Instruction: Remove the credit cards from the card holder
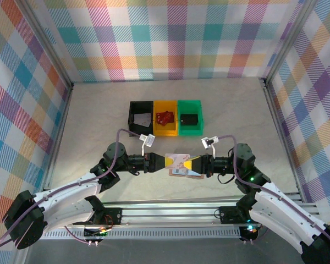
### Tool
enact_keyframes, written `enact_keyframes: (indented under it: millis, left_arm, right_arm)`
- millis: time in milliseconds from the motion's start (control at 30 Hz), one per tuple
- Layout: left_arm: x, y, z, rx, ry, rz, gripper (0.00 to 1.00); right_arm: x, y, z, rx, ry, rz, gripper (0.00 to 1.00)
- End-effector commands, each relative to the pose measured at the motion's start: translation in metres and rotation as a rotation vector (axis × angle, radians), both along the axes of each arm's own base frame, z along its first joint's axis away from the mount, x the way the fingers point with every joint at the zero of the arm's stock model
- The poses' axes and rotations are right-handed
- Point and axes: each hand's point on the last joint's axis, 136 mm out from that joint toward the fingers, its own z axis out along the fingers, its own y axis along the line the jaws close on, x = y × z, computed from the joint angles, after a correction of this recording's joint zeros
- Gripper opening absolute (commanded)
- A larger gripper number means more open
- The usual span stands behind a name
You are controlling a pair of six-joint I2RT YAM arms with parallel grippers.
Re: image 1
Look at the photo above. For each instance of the white floral VIP card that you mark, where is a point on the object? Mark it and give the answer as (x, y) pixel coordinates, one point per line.
(180, 159)

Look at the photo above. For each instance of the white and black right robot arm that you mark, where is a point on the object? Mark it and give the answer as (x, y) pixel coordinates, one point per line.
(277, 211)

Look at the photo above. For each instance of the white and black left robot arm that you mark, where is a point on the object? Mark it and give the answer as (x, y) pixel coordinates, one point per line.
(71, 198)

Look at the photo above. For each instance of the black credit card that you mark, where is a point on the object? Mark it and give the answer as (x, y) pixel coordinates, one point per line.
(189, 119)

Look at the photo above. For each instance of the yellow plastic bin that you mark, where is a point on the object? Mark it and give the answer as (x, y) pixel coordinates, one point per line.
(165, 132)

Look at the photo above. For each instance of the black plastic bin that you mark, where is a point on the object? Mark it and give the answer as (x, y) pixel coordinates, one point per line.
(140, 132)

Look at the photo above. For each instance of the green plastic bin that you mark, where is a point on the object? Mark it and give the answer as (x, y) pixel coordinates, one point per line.
(191, 132)

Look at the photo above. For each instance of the small circuit board with LEDs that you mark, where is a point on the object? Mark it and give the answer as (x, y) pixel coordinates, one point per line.
(96, 232)
(251, 229)

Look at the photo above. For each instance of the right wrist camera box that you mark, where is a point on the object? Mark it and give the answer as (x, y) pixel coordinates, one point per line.
(208, 142)

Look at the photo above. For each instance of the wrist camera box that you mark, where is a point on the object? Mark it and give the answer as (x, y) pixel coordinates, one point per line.
(149, 140)
(208, 142)

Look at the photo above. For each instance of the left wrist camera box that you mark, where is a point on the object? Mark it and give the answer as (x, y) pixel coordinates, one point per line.
(149, 140)

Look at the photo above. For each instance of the aluminium side rail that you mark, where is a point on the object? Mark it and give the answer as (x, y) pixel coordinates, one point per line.
(283, 137)
(58, 137)

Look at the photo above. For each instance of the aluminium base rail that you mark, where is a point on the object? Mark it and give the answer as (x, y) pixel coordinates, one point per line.
(167, 213)

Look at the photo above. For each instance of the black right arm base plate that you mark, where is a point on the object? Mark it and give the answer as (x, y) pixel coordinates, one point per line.
(226, 214)

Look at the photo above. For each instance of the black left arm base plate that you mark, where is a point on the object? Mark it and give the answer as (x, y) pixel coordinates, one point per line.
(116, 215)

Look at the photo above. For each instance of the aluminium frame post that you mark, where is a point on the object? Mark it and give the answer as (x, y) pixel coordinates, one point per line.
(288, 41)
(51, 46)

